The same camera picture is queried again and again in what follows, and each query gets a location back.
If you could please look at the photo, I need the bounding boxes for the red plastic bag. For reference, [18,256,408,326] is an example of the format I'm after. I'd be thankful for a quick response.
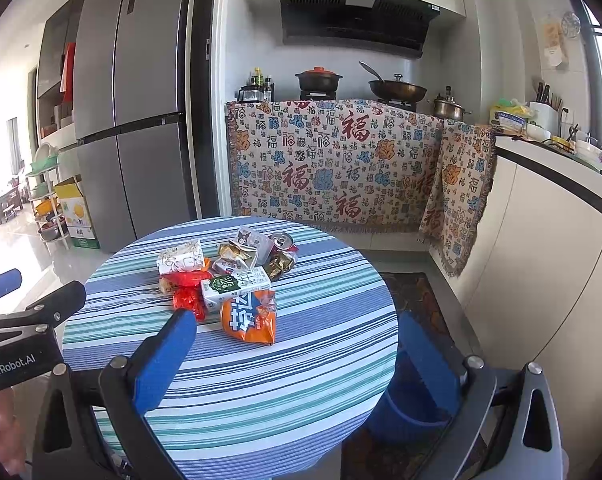
[159,270,213,322]

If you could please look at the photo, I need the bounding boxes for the green white milk carton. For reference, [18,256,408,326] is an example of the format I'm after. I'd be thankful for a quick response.
[200,266,271,310]

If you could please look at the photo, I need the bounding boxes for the orange chip bag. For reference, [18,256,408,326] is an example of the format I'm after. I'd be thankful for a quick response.
[221,290,277,346]

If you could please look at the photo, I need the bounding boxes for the white floral paper box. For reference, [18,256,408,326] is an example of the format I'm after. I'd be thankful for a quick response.
[156,238,205,275]

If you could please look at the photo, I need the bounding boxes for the white burger snack bag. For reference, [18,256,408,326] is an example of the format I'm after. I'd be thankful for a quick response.
[212,240,257,274]

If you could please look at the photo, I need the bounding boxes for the Kuromi clear plastic tray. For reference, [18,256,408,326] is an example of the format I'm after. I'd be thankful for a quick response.
[235,226,274,266]

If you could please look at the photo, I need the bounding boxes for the gold green foil wrapper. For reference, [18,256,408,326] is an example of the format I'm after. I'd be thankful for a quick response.
[264,250,297,282]

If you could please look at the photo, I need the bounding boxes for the crushed red soda can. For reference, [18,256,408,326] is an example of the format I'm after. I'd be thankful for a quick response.
[269,232,298,252]

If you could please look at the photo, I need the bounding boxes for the blue plastic trash basket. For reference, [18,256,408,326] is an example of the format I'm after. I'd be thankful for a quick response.
[365,343,463,446]

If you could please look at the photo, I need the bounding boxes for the white kitchen counter cabinets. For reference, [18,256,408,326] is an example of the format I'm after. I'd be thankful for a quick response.
[450,136,602,479]

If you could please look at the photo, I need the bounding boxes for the person's left hand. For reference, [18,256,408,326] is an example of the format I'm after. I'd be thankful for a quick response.
[0,388,26,476]

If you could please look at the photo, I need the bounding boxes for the yellow cardboard box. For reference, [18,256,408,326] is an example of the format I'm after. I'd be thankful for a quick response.
[54,174,100,249]

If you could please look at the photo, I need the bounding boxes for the white storage rack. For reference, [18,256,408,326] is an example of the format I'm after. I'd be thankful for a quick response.
[24,142,70,252]

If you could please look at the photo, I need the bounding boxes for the dark hexagon pattern floor mat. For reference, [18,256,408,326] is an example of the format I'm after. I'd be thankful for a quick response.
[340,272,476,479]

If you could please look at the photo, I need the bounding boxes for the patterned fu character blanket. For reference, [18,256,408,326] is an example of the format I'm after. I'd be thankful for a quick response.
[225,100,497,276]

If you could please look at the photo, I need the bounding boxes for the grey multi-door refrigerator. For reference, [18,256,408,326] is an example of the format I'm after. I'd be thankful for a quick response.
[74,0,196,252]

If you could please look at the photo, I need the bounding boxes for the steel pot with lid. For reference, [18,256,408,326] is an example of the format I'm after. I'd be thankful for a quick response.
[428,84,472,122]

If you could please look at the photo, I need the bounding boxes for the white knife holder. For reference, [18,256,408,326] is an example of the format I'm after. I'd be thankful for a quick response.
[529,79,563,136]

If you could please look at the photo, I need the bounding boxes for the condiment bottles rack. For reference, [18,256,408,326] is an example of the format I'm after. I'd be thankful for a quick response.
[237,67,275,103]

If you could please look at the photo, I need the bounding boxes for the black clay pot red lid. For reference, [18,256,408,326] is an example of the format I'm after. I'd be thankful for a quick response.
[295,66,342,101]

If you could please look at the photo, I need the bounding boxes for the black range hood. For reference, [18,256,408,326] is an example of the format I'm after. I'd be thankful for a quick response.
[279,0,440,58]

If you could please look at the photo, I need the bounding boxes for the dark wok with handle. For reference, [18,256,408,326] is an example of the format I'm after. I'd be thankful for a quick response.
[359,61,427,104]

